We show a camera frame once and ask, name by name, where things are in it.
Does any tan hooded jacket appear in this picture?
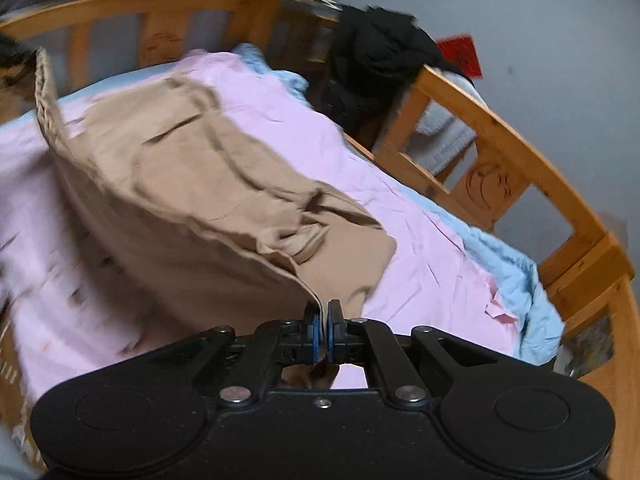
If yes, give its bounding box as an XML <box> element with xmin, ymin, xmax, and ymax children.
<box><xmin>34</xmin><ymin>46</ymin><xmax>399</xmax><ymax>391</ymax></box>

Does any light blue blanket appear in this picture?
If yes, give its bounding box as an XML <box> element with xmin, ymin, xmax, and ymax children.
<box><xmin>1</xmin><ymin>44</ymin><xmax>564</xmax><ymax>378</ymax></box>

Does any pink bed sheet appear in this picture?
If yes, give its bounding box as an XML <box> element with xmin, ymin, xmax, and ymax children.
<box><xmin>1</xmin><ymin>51</ymin><xmax>521</xmax><ymax>401</ymax></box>

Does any grey white towel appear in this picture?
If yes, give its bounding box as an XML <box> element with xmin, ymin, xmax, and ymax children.
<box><xmin>412</xmin><ymin>69</ymin><xmax>490</xmax><ymax>176</ymax></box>

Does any wooden bed frame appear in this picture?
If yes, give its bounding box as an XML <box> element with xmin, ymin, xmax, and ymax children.
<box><xmin>1</xmin><ymin>0</ymin><xmax>639</xmax><ymax>479</ymax></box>

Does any black jacket on rail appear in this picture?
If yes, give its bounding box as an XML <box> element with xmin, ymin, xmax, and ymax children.
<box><xmin>321</xmin><ymin>6</ymin><xmax>463</xmax><ymax>136</ymax></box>

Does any red paper wall decoration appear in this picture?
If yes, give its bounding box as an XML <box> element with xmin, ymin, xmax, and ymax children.
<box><xmin>436</xmin><ymin>35</ymin><xmax>483</xmax><ymax>79</ymax></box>

